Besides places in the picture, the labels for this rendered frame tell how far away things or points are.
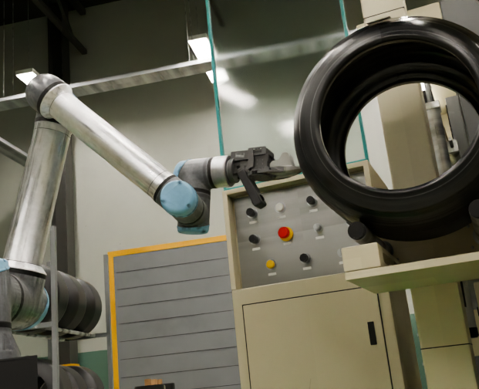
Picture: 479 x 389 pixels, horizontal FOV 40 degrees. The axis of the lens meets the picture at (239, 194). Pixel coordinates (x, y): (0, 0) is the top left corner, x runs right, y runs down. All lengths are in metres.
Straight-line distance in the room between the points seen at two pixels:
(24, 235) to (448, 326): 1.21
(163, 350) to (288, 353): 9.17
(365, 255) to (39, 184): 0.97
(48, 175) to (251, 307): 0.83
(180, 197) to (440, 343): 0.81
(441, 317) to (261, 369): 0.68
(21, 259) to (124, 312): 9.73
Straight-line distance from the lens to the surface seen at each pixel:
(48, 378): 5.28
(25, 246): 1.96
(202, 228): 1.80
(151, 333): 11.45
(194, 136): 12.01
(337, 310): 2.20
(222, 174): 1.80
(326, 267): 2.28
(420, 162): 1.98
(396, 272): 1.55
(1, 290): 1.79
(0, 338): 1.76
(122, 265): 11.78
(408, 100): 2.05
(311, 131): 1.66
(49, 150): 2.01
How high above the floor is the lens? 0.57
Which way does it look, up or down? 16 degrees up
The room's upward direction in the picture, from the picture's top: 6 degrees counter-clockwise
